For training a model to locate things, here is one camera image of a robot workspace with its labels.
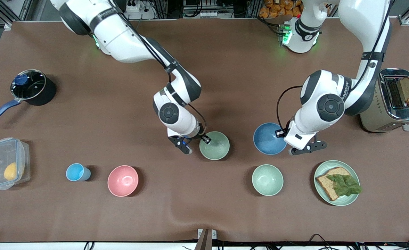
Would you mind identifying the olive green bowl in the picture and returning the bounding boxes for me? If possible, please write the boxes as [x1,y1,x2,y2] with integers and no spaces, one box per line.
[199,131,230,161]

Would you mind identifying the orange snack bags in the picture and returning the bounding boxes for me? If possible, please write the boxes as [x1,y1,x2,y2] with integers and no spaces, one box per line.
[259,0,304,18]

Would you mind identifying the light green bowl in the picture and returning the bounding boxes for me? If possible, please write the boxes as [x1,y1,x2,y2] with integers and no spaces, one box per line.
[252,164,284,197]

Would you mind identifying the black pot blue handle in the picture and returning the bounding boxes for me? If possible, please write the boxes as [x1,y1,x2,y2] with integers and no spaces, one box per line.
[0,69,57,126]

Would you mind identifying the brown table cover mat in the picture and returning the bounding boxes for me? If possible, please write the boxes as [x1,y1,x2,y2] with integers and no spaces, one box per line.
[0,18,409,243]

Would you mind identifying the beige and chrome toaster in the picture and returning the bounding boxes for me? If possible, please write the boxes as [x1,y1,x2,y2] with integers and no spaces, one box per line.
[359,68,409,133]

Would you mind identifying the yellow lemon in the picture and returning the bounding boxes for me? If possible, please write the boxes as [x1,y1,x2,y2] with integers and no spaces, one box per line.
[4,162,18,181]

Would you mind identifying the brown bread slice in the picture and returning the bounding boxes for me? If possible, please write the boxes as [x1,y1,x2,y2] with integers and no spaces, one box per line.
[316,167,352,201]

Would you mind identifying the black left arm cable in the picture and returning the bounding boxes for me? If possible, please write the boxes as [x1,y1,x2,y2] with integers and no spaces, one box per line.
[276,85,304,131]

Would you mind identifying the pink bowl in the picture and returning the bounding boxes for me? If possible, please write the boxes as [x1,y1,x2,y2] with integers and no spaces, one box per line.
[107,165,139,197]

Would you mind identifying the glass lid blue knob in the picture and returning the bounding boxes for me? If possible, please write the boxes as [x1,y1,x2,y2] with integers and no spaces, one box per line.
[10,70,47,100]

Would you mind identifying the blue cup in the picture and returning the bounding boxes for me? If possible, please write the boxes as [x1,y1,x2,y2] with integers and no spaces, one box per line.
[66,163,91,182]

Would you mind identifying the green lettuce leaf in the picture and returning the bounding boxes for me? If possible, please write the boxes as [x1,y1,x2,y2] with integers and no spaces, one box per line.
[326,174,362,197]

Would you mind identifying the light green plate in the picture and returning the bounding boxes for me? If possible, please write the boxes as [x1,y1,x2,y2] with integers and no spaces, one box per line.
[314,160,360,207]

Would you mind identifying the blue bowl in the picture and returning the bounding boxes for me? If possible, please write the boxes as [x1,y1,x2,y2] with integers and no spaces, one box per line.
[253,123,287,155]

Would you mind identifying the toast slice in toaster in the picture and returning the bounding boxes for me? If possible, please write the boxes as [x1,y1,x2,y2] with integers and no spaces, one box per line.
[399,76,409,105]

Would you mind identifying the metal table edge bracket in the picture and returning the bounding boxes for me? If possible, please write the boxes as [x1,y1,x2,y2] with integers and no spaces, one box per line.
[197,228,217,250]

